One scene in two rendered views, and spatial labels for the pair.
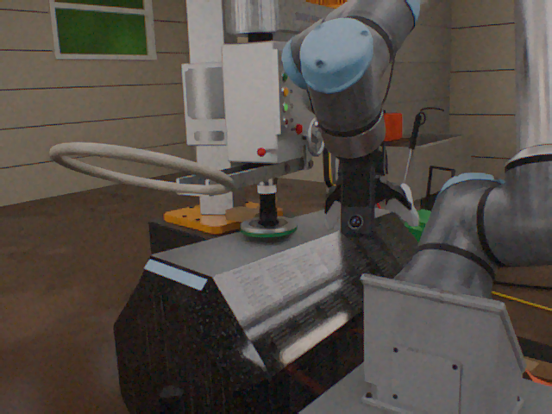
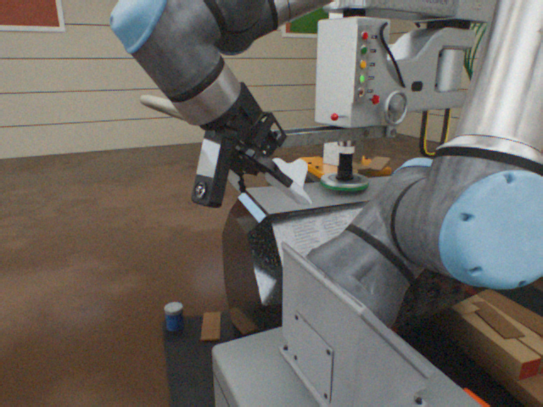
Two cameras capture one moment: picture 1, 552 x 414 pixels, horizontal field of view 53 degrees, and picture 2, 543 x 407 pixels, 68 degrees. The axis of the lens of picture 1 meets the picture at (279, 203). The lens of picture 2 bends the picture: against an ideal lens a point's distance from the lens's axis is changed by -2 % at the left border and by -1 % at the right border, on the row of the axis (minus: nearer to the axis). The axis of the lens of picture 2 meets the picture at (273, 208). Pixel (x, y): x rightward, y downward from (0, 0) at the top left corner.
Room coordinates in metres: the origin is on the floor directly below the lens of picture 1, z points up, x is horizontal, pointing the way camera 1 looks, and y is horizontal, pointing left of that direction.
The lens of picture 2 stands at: (0.31, -0.44, 1.43)
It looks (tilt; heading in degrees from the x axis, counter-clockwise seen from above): 20 degrees down; 26
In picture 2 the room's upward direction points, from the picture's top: straight up
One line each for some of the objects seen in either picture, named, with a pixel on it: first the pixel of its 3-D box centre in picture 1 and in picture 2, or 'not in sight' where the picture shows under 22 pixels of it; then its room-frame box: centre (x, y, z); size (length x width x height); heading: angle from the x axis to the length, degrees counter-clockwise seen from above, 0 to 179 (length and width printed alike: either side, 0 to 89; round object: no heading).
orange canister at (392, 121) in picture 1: (391, 126); not in sight; (5.44, -1.11, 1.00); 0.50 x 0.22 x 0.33; 140
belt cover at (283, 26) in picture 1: (303, 28); (410, 6); (2.38, -0.12, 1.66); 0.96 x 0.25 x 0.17; 151
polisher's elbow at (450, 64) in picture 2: not in sight; (441, 69); (2.65, -0.27, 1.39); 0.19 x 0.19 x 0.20
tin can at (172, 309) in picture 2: not in sight; (174, 316); (1.83, 0.90, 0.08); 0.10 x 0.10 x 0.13
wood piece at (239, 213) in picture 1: (247, 215); (354, 169); (2.73, 0.17, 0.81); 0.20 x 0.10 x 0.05; 52
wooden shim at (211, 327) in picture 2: not in sight; (211, 326); (1.91, 0.72, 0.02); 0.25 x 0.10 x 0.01; 30
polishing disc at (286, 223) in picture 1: (268, 224); (344, 179); (2.07, 0.05, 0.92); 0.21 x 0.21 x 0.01
